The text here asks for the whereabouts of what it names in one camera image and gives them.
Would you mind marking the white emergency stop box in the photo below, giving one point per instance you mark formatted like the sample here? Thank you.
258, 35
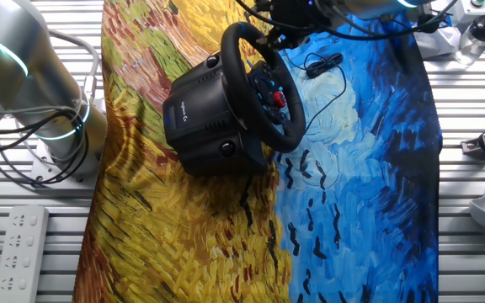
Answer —
472, 10

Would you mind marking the painted wheat field mat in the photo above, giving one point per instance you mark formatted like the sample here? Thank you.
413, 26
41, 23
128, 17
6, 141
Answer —
183, 235

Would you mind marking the white tissue pack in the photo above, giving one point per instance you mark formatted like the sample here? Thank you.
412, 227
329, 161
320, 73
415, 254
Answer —
436, 42

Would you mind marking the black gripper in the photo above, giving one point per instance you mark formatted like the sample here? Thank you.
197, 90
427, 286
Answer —
297, 14

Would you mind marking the white power strip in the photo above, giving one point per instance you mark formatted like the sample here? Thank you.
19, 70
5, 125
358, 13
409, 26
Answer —
19, 252

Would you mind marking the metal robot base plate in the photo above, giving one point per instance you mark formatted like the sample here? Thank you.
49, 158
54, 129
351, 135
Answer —
44, 168

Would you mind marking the clear spray bottle black cap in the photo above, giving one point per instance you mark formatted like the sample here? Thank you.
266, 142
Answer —
474, 42

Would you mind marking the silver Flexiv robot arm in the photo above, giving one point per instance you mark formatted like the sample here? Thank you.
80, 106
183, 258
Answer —
15, 84

